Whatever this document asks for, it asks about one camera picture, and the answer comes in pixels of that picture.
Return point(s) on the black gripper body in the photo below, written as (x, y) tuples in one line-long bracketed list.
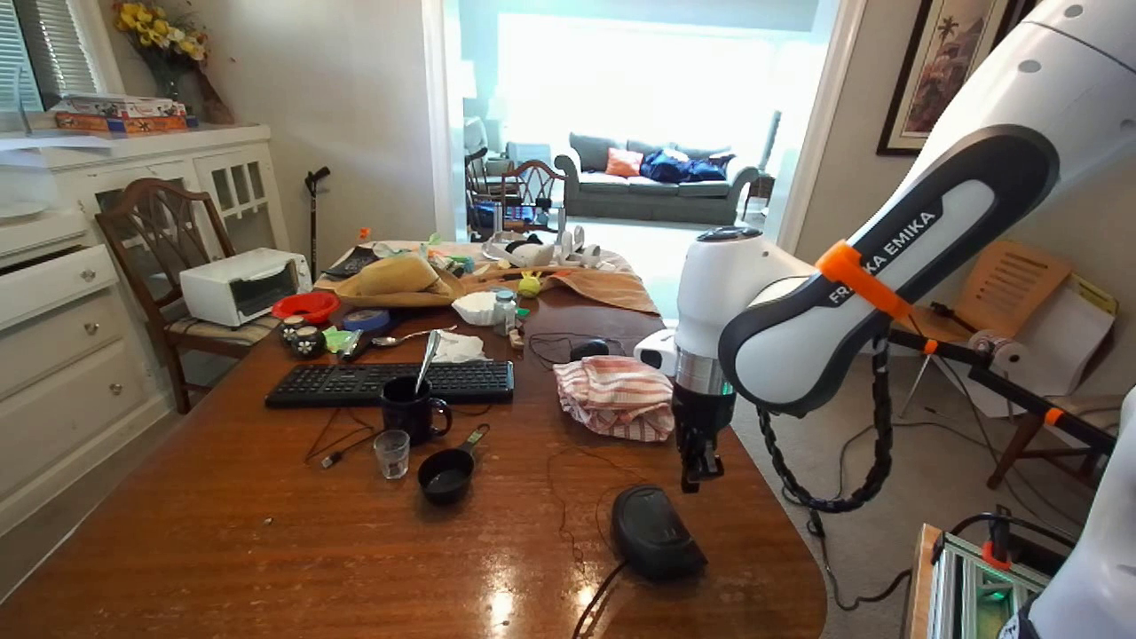
[(705, 417)]

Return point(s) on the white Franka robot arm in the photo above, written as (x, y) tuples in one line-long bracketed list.
[(1007, 178)]

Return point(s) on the black oval device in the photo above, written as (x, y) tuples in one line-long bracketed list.
[(653, 534)]

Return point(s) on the pink striped cloth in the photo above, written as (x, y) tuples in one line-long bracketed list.
[(618, 394)]

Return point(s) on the black computer mouse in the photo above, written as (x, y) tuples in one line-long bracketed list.
[(590, 350)]

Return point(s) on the tan cloth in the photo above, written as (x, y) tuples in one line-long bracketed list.
[(606, 289)]

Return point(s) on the small clear bottle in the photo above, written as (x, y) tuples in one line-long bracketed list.
[(504, 310)]

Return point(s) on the grey sofa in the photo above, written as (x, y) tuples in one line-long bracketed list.
[(650, 195)]

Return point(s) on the small black pan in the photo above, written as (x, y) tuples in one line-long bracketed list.
[(446, 476)]

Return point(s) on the white paper napkin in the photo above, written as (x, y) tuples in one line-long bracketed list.
[(459, 350)]

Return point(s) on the white bowl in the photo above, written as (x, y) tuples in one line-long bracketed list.
[(474, 310)]

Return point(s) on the orange pillow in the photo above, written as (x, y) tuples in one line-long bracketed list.
[(622, 166)]

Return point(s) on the black tripod rod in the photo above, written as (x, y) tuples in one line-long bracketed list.
[(982, 375)]

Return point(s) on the white utensil in mug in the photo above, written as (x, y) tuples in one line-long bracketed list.
[(425, 359)]

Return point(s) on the dark mug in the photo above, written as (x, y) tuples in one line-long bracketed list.
[(413, 413)]

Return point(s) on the wooden armchair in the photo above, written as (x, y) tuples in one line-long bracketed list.
[(521, 195)]

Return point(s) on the wooden framed equipment box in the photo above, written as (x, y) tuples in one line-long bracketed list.
[(969, 591)]

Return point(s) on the clear shot glass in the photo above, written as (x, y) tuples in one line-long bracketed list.
[(392, 454)]

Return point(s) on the black keyboard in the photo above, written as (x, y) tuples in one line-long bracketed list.
[(392, 386)]

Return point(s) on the yellow tan bag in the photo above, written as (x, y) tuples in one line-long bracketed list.
[(392, 281)]

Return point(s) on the blue lid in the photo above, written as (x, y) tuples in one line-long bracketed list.
[(364, 321)]

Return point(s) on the green small object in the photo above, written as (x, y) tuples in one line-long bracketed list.
[(341, 342)]

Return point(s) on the white blurry foreground object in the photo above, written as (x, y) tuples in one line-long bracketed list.
[(1103, 569)]

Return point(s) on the red bowl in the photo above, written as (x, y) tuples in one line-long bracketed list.
[(308, 308)]

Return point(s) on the small glass jars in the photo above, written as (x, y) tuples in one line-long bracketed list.
[(298, 336)]

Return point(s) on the black standing pole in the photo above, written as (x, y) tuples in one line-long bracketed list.
[(315, 217)]

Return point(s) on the white toaster box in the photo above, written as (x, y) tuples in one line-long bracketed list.
[(237, 285)]

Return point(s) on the dark wooden chair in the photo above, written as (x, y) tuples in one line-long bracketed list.
[(153, 237)]

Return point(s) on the white cabinet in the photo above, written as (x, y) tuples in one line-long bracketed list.
[(58, 342)]

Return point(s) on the yellow flowers in vase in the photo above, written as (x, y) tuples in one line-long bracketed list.
[(163, 37)]

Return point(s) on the window blinds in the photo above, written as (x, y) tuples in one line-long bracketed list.
[(47, 46)]

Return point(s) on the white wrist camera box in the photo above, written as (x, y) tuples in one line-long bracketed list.
[(658, 354)]

